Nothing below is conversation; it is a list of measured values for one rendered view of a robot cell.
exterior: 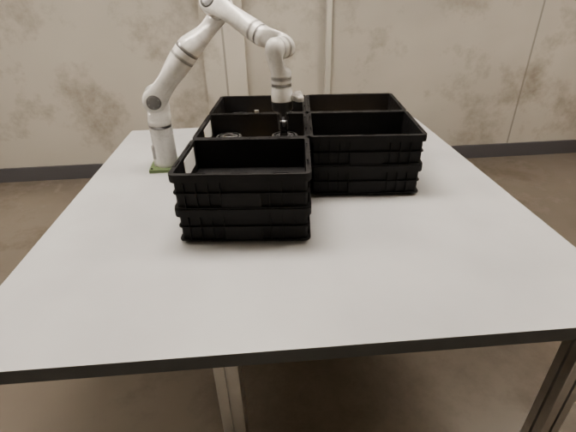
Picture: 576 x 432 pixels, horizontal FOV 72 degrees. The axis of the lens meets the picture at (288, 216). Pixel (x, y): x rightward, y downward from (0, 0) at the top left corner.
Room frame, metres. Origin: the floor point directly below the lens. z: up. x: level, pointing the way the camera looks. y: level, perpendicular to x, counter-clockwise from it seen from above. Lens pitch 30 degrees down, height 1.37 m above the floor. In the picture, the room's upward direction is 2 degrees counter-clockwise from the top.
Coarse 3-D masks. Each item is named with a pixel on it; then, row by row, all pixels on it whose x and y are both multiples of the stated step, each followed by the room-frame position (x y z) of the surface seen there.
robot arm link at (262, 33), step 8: (264, 24) 1.44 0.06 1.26; (256, 32) 1.42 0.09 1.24; (264, 32) 1.41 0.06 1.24; (272, 32) 1.43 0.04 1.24; (280, 32) 1.43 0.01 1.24; (256, 40) 1.42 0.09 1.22; (264, 40) 1.42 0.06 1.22; (288, 40) 1.39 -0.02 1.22; (288, 48) 1.37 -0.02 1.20; (288, 56) 1.39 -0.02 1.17
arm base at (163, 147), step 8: (168, 128) 1.57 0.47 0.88; (152, 136) 1.56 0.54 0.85; (160, 136) 1.55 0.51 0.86; (168, 136) 1.56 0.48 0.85; (152, 144) 1.58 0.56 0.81; (160, 144) 1.55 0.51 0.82; (168, 144) 1.56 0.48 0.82; (160, 152) 1.55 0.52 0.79; (168, 152) 1.56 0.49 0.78; (176, 152) 1.60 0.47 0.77; (160, 160) 1.56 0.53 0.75; (168, 160) 1.56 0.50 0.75; (176, 160) 1.59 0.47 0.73
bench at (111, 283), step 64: (192, 128) 2.15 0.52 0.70; (128, 192) 1.36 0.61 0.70; (448, 192) 1.29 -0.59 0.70; (64, 256) 0.95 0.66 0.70; (128, 256) 0.94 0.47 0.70; (192, 256) 0.93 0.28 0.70; (256, 256) 0.92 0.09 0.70; (320, 256) 0.91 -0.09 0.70; (384, 256) 0.90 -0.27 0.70; (448, 256) 0.90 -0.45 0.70; (512, 256) 0.89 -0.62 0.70; (0, 320) 0.70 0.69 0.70; (64, 320) 0.69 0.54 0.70; (128, 320) 0.68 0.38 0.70; (192, 320) 0.68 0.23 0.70; (256, 320) 0.67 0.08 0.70; (320, 320) 0.67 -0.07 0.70; (384, 320) 0.66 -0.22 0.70; (448, 320) 0.66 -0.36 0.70; (512, 320) 0.65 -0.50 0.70; (0, 384) 0.55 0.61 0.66
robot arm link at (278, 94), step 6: (276, 90) 1.37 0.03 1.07; (282, 90) 1.36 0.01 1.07; (288, 90) 1.37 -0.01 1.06; (276, 96) 1.36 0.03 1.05; (282, 96) 1.36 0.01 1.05; (288, 96) 1.37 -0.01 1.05; (294, 96) 1.37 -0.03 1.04; (300, 96) 1.36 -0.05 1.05; (276, 102) 1.36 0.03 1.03; (282, 102) 1.36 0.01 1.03; (288, 102) 1.37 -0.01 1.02
